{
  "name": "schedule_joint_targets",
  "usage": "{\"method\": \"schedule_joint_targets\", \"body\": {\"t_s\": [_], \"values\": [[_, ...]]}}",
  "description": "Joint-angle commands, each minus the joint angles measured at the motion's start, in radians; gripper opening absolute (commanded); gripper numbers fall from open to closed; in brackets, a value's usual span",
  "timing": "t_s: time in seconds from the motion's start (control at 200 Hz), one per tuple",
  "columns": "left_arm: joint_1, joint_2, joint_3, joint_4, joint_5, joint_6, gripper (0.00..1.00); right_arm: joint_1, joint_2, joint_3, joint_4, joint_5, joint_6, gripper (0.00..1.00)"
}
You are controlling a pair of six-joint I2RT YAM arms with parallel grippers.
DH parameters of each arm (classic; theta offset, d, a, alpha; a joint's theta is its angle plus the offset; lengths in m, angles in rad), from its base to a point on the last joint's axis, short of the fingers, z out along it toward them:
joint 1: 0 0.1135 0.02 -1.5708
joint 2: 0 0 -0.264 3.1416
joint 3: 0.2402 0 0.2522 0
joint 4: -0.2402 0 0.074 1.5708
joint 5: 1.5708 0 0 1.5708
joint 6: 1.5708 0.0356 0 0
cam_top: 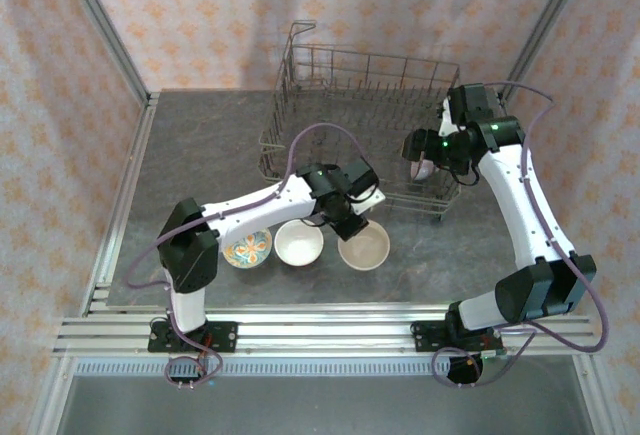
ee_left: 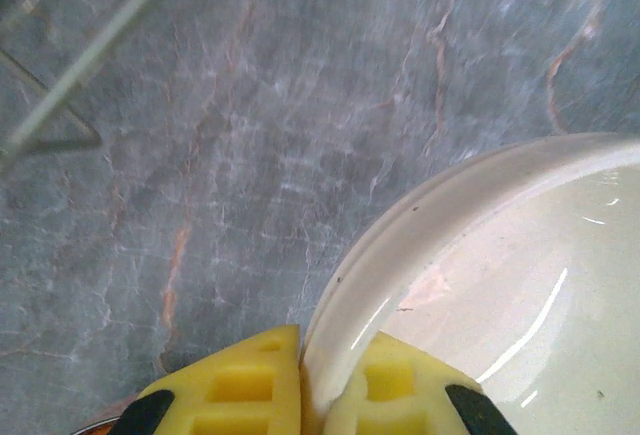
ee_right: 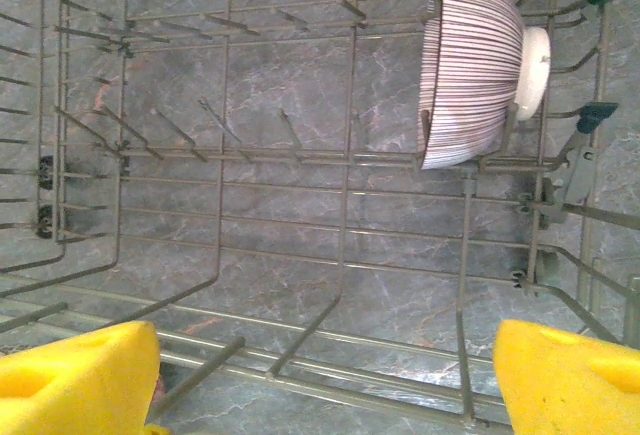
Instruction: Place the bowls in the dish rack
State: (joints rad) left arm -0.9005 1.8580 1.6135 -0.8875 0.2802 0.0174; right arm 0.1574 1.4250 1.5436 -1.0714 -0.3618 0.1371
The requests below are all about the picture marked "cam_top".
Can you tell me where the aluminium frame leg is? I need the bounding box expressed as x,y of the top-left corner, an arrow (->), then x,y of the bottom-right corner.
572,357 -> 619,435
27,357 -> 76,435

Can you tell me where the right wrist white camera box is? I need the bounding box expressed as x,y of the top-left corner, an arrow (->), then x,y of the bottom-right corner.
436,96 -> 457,139

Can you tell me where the aluminium corner post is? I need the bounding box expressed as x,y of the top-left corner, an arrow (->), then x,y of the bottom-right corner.
52,0 -> 154,106
497,0 -> 596,106

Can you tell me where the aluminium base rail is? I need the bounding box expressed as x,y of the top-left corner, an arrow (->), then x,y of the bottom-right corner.
52,304 -> 601,359

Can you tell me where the plain off-white bowl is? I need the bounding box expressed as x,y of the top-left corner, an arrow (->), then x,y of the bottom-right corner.
337,221 -> 391,272

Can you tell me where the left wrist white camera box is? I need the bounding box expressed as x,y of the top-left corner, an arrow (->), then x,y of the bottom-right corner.
351,187 -> 388,217

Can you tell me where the purple striped bowl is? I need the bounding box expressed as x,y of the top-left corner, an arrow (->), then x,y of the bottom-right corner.
409,157 -> 438,183

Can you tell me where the black round cable port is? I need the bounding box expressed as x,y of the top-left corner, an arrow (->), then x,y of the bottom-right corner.
446,354 -> 485,387

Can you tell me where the orange blue floral bowl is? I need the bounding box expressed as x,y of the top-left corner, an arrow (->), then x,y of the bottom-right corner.
221,227 -> 274,270

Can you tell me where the white bowl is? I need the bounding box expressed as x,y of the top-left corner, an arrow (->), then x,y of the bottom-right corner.
273,218 -> 326,268

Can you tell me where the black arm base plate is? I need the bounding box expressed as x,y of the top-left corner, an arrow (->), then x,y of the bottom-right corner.
410,320 -> 504,354
148,321 -> 238,354

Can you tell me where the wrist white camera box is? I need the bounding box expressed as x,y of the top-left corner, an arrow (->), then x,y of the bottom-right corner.
436,96 -> 457,139
351,187 -> 388,217

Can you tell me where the grey wire dish rack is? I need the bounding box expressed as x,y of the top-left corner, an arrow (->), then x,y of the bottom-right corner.
257,19 -> 462,221

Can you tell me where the slotted grey cable duct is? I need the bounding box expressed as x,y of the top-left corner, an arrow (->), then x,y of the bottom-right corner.
73,358 -> 506,377

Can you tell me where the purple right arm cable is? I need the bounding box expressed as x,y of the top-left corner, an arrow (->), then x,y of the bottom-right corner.
432,81 -> 611,389

